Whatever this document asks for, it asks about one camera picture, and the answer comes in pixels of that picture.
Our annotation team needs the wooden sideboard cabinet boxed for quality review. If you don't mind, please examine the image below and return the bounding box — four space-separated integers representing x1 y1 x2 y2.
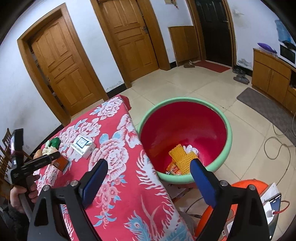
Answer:
252 49 295 113

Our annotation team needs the wooden door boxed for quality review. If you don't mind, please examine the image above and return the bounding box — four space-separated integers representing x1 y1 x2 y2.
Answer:
17 4 108 126
91 1 171 88

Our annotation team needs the red bin with green rim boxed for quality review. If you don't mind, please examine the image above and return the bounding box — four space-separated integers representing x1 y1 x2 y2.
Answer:
138 97 232 185

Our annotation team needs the middle wooden door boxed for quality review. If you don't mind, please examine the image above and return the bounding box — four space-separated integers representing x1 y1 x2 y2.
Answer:
91 1 171 88

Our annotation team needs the red floral tablecloth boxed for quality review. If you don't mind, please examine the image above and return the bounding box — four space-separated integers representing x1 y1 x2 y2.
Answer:
37 95 193 240

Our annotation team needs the white blue carton box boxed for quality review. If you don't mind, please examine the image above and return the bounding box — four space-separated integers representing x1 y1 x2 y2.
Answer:
71 135 96 159

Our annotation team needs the left wooden door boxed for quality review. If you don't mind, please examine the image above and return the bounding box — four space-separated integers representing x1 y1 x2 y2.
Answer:
17 4 108 126

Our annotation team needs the grey cable on floor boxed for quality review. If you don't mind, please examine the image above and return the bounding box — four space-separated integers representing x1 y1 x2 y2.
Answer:
263 111 296 186

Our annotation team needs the person's left hand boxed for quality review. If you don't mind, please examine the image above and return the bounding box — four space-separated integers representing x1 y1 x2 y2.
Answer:
9 174 40 214

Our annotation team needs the brown shoe by panel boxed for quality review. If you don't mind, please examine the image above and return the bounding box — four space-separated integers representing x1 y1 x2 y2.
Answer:
183 61 195 68

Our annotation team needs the low wooden wall panel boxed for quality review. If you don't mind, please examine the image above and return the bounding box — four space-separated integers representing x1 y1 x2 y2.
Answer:
169 26 201 66

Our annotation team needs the smartphone with lit screen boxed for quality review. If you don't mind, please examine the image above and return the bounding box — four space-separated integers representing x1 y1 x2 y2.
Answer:
263 193 281 240

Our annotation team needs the white cardboard box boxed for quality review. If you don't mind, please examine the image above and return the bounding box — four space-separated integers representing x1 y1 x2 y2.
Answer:
260 182 280 203

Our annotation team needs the orange rice cracker packet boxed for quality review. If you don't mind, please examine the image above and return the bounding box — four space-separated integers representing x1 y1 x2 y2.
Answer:
166 161 182 176

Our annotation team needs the purple cloth on cabinet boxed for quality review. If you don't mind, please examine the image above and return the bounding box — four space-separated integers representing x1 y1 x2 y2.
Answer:
257 43 277 54

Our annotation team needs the grey slippers pair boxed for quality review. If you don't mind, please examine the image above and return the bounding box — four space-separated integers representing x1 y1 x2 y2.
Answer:
232 68 249 85

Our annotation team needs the white microwave oven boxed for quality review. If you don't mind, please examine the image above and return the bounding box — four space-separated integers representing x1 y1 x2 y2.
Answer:
278 44 295 67

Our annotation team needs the red doormat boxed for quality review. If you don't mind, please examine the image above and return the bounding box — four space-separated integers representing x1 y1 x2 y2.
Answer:
194 60 230 73

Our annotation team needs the orange small box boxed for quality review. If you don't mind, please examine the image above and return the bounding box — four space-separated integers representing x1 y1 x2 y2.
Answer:
52 155 69 172

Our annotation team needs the red charging cable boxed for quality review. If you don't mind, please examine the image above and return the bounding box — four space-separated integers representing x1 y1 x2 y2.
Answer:
271 200 291 215

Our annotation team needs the grey floor mat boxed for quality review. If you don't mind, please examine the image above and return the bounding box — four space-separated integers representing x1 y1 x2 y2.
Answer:
237 87 295 145

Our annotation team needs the orange plastic stool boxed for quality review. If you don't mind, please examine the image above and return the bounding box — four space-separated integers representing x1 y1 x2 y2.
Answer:
196 180 270 240

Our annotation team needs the green white wrapper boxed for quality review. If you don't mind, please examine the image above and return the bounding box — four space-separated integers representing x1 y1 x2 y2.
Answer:
42 137 61 155

